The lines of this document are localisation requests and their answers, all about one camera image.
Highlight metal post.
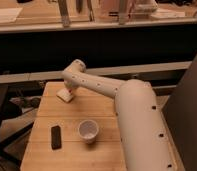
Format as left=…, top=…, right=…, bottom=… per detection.
left=58, top=0, right=70, bottom=27
left=118, top=0, right=128, bottom=25

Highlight dark panel at right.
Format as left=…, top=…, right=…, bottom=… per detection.
left=163, top=55, right=197, bottom=171

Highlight white paper cup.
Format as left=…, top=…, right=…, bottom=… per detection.
left=78, top=120, right=99, bottom=144

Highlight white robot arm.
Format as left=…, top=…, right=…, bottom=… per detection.
left=62, top=59, right=177, bottom=171

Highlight metal post right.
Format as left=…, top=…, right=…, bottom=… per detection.
left=118, top=0, right=128, bottom=25

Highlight white paper sheet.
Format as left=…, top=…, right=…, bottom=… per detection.
left=0, top=8, right=22, bottom=23

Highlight black rectangular block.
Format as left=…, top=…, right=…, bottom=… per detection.
left=51, top=126, right=61, bottom=150

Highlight metal post left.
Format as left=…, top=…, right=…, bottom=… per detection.
left=58, top=0, right=70, bottom=27

